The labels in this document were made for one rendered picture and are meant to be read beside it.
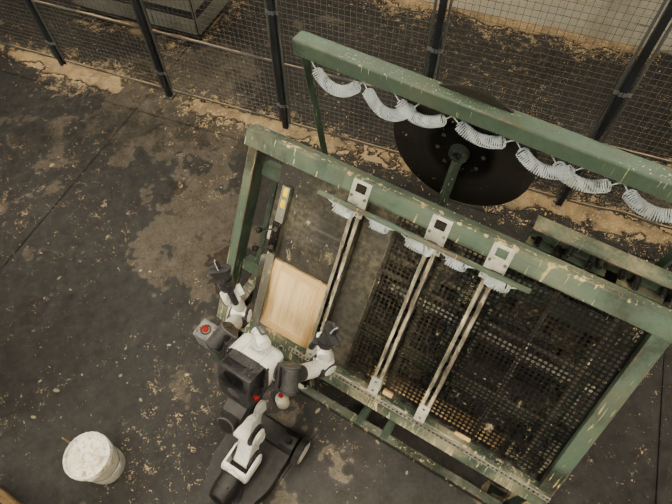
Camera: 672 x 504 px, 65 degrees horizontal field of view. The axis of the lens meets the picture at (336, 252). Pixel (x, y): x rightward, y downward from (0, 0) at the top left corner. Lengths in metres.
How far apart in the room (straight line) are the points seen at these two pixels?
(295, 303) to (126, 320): 1.90
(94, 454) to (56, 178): 2.90
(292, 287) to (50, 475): 2.28
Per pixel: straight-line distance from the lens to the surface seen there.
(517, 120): 2.60
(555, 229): 2.77
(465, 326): 2.73
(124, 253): 4.99
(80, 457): 3.99
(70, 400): 4.55
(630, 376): 2.72
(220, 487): 3.66
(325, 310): 3.02
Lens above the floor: 3.91
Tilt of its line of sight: 58 degrees down
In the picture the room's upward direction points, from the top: 1 degrees counter-clockwise
